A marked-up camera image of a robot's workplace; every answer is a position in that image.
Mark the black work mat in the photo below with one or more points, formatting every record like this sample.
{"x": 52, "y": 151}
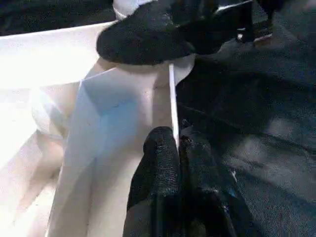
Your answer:
{"x": 247, "y": 98}

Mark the white plastic table leg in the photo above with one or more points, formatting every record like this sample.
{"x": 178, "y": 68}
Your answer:
{"x": 126, "y": 7}

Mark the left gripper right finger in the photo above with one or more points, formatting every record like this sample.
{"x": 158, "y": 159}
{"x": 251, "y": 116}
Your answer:
{"x": 209, "y": 202}

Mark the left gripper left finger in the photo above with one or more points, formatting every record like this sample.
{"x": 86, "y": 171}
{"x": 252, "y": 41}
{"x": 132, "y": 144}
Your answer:
{"x": 158, "y": 177}

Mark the white plastic table top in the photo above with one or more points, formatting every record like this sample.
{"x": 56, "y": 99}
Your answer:
{"x": 37, "y": 61}

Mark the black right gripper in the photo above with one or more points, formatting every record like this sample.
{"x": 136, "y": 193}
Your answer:
{"x": 249, "y": 19}

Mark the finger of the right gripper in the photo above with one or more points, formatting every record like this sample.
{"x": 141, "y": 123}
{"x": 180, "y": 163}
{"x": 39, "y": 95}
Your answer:
{"x": 148, "y": 37}

